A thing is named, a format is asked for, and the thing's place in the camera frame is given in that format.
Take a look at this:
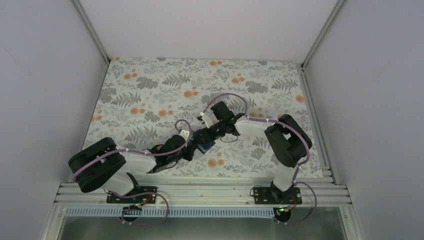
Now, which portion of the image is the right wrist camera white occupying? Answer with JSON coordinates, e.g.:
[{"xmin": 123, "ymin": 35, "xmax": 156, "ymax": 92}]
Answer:
[{"xmin": 197, "ymin": 111, "xmax": 214, "ymax": 128}]

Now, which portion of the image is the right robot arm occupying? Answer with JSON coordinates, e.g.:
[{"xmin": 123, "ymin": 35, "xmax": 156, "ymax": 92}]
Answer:
[{"xmin": 193, "ymin": 101, "xmax": 312, "ymax": 204}]

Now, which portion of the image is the aluminium rail frame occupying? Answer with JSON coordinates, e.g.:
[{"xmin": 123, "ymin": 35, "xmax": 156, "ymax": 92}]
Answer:
[{"xmin": 41, "ymin": 170, "xmax": 363, "ymax": 240}]

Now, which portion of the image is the blue card holder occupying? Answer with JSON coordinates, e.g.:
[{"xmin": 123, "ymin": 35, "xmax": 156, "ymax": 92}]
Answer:
[{"xmin": 191, "ymin": 129, "xmax": 216, "ymax": 154}]

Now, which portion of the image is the floral table mat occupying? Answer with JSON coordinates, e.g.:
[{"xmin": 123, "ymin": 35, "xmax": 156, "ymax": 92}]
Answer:
[{"xmin": 83, "ymin": 57, "xmax": 324, "ymax": 179}]

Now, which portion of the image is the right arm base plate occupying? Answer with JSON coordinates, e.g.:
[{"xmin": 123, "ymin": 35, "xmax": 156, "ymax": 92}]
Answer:
[{"xmin": 250, "ymin": 186, "xmax": 303, "ymax": 205}]

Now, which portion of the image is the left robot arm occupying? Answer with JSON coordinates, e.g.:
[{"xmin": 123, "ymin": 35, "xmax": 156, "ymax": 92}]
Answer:
[{"xmin": 68, "ymin": 134, "xmax": 198, "ymax": 203}]

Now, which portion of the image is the perforated cable duct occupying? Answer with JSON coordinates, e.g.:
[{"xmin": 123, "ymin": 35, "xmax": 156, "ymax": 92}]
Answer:
[{"xmin": 64, "ymin": 206, "xmax": 276, "ymax": 219}]

